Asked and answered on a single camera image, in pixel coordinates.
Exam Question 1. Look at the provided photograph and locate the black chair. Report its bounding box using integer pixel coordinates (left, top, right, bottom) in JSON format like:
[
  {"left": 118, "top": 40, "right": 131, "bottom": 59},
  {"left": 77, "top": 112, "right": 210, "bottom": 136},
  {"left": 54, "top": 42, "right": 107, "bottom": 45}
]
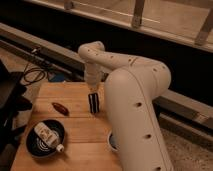
[{"left": 0, "top": 59, "right": 32, "bottom": 154}]

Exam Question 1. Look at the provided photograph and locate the blue object on floor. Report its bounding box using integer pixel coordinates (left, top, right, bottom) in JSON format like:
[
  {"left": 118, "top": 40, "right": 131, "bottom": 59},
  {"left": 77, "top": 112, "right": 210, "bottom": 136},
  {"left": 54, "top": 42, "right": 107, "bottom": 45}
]
[{"left": 48, "top": 73, "right": 66, "bottom": 82}]

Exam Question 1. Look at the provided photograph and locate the white tapered end effector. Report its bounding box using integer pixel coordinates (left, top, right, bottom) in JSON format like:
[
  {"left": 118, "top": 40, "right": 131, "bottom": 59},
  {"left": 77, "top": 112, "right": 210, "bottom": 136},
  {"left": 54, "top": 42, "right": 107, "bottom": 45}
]
[{"left": 84, "top": 63, "right": 101, "bottom": 93}]

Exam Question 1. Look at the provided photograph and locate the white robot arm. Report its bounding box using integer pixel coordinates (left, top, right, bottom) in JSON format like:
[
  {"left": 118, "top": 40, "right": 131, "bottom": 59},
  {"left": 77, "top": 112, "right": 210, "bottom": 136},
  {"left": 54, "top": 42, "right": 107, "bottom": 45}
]
[{"left": 78, "top": 41, "right": 174, "bottom": 171}]

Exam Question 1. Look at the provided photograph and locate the white cup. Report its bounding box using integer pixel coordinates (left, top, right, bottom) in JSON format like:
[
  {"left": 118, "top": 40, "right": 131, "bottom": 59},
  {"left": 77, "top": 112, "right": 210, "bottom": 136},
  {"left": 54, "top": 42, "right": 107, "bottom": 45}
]
[{"left": 107, "top": 132, "right": 117, "bottom": 153}]

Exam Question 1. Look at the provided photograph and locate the black cable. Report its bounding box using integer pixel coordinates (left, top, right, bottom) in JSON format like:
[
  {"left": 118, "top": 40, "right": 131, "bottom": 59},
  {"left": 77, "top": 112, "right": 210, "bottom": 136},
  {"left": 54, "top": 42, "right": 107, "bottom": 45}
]
[{"left": 20, "top": 49, "right": 54, "bottom": 87}]

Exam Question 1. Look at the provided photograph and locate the black round bowl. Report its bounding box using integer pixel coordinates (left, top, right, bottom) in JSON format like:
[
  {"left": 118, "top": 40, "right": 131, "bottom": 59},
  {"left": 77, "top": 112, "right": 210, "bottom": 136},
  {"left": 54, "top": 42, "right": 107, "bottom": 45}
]
[{"left": 26, "top": 120, "right": 65, "bottom": 158}]

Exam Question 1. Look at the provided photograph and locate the white plastic bottle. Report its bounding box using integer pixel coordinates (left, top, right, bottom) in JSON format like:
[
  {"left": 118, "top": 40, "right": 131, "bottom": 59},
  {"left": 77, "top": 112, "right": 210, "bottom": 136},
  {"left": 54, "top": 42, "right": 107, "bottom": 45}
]
[{"left": 34, "top": 122, "right": 64, "bottom": 152}]

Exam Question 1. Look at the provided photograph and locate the dark red chili pepper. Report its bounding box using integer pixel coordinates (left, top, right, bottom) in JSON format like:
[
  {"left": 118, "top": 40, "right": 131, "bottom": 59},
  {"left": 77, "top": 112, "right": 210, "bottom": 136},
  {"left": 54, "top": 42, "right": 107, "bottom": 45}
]
[{"left": 52, "top": 102, "right": 69, "bottom": 116}]

